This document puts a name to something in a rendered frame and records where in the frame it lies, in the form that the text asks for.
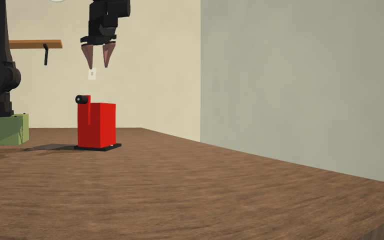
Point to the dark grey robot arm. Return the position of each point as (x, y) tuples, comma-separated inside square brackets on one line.
[(106, 13)]

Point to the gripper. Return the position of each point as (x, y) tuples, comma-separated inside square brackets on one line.
[(95, 40)]

